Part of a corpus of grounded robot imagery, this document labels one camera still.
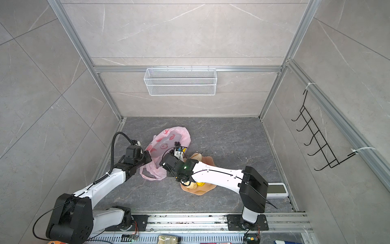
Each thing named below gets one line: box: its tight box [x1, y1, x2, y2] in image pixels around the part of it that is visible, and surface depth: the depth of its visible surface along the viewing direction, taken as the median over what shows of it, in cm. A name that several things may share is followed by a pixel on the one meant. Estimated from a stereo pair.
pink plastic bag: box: [139, 126, 192, 181], surface depth 97 cm
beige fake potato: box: [190, 152, 203, 162], surface depth 91 cm
